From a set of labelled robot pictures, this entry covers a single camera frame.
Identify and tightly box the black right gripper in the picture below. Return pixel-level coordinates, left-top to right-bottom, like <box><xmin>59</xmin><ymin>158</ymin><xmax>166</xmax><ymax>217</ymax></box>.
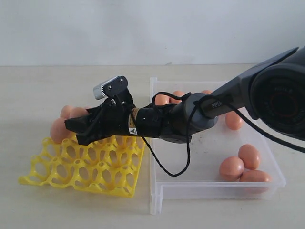
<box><xmin>64</xmin><ymin>99</ymin><xmax>192</xmax><ymax>145</ymax></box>

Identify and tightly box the brown egg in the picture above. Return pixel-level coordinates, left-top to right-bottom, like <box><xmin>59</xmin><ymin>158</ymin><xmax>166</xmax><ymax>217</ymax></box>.
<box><xmin>50</xmin><ymin>117</ymin><xmax>73</xmax><ymax>144</ymax></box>
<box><xmin>238</xmin><ymin>144</ymin><xmax>261</xmax><ymax>170</ymax></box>
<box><xmin>154</xmin><ymin>94</ymin><xmax>170</xmax><ymax>106</ymax></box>
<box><xmin>240</xmin><ymin>170</ymin><xmax>272</xmax><ymax>182</ymax></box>
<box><xmin>225</xmin><ymin>111</ymin><xmax>243</xmax><ymax>131</ymax></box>
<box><xmin>170</xmin><ymin>90</ymin><xmax>185</xmax><ymax>104</ymax></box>
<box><xmin>69</xmin><ymin>107</ymin><xmax>88</xmax><ymax>118</ymax></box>
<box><xmin>219</xmin><ymin>156</ymin><xmax>244</xmax><ymax>182</ymax></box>
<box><xmin>60</xmin><ymin>105</ymin><xmax>73</xmax><ymax>119</ymax></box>
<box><xmin>202</xmin><ymin>90</ymin><xmax>212</xmax><ymax>94</ymax></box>

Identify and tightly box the yellow plastic egg tray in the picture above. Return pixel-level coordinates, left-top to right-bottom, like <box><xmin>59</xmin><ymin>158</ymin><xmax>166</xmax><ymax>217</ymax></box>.
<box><xmin>18</xmin><ymin>136</ymin><xmax>145</xmax><ymax>198</ymax></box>

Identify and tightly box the clear plastic storage box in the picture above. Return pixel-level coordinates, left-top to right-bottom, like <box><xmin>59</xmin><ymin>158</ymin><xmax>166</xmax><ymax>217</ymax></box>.
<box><xmin>149</xmin><ymin>76</ymin><xmax>286</xmax><ymax>215</ymax></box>

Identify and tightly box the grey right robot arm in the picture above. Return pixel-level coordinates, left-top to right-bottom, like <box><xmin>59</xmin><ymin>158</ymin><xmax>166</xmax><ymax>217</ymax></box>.
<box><xmin>65</xmin><ymin>48</ymin><xmax>305</xmax><ymax>145</ymax></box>

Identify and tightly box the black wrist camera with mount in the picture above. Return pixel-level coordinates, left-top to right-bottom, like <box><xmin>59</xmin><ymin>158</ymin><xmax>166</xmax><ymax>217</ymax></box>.
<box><xmin>93</xmin><ymin>75</ymin><xmax>134</xmax><ymax>105</ymax></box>

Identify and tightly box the black camera cable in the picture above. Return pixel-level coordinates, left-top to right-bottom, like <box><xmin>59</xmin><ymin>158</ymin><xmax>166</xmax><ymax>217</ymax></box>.
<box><xmin>128</xmin><ymin>92</ymin><xmax>305</xmax><ymax>177</ymax></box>

